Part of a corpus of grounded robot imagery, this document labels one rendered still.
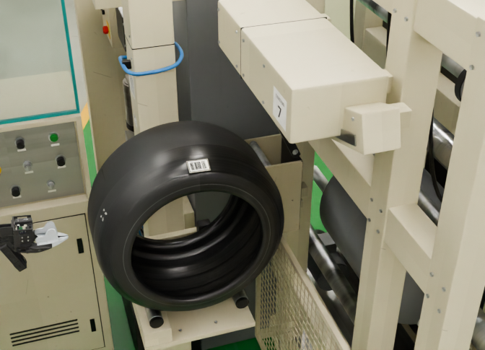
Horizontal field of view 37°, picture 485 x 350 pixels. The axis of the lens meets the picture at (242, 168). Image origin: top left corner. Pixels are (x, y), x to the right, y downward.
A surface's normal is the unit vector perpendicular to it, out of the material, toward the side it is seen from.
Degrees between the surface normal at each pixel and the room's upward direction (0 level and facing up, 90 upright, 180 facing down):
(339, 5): 90
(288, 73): 0
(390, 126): 72
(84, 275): 90
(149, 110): 90
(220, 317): 0
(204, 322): 0
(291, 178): 90
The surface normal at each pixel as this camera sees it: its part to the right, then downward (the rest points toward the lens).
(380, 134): 0.29, 0.24
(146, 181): -0.12, -0.13
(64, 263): 0.31, 0.52
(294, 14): 0.00, -0.83
